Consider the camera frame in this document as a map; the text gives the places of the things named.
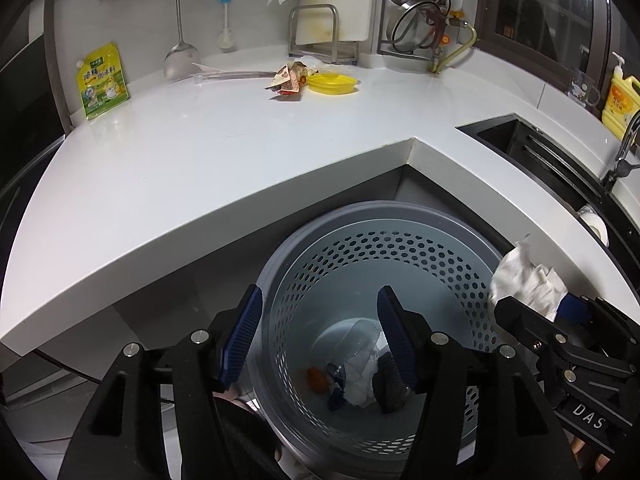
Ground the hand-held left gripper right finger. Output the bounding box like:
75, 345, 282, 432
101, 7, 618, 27
376, 285, 571, 480

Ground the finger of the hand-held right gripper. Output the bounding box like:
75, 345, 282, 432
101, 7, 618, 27
494, 295, 572, 357
559, 292, 640, 357

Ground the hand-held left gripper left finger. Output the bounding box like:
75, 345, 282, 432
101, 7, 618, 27
57, 284, 263, 480

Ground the clear plastic cup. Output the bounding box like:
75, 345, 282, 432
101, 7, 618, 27
334, 321, 386, 376

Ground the stained white paper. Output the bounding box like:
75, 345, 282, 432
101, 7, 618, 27
487, 242, 568, 323

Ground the white tissue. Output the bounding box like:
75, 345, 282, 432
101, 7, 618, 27
345, 332, 391, 408

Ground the dark grey cloth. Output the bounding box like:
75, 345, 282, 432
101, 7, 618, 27
371, 352, 416, 415

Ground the grey perforated waste bin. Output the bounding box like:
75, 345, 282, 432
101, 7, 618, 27
252, 200, 506, 466

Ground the orange fruit peel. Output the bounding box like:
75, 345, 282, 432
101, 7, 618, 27
306, 367, 331, 395

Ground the blue plastic piece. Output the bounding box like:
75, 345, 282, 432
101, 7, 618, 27
325, 362, 351, 412

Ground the person's right hand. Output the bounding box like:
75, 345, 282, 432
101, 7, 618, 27
569, 435, 612, 479

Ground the pile of white dishes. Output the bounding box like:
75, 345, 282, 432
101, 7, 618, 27
577, 204, 611, 248

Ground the black kitchen sink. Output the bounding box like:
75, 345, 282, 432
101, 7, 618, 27
456, 114, 640, 281

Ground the metal faucet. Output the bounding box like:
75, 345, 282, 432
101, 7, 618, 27
599, 110, 640, 196

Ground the yellow dish soap bottle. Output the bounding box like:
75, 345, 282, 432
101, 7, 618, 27
601, 51, 640, 142

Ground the printed glass cup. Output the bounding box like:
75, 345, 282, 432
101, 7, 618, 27
565, 67, 601, 110

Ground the brown snack wrapper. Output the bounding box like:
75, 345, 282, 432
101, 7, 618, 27
265, 62, 308, 98

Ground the clear plastic sleeve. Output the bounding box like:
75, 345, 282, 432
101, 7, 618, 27
187, 62, 282, 83

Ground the yellow plastic lid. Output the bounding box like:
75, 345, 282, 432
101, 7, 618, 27
306, 72, 361, 96

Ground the clear plastic bag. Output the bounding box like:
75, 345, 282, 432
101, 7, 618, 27
297, 55, 331, 76

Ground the yellow seasoning pouch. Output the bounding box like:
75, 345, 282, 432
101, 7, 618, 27
75, 42, 131, 121

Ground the metal spatula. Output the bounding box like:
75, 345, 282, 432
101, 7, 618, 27
164, 0, 201, 81

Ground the metal dish rack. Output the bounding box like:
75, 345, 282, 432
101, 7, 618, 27
376, 0, 453, 58

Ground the glass pot lid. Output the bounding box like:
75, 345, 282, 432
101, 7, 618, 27
391, 1, 451, 53

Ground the metal cutting board stand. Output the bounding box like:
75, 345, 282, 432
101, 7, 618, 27
287, 4, 361, 65

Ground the blue white bottle brush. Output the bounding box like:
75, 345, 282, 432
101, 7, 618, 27
216, 0, 238, 52

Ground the white cutting board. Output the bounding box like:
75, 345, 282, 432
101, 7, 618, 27
295, 0, 378, 47

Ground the gas valve with yellow hose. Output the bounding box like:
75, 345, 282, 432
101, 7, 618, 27
430, 10, 478, 75

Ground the dark window frame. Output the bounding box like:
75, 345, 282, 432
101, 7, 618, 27
472, 0, 618, 91

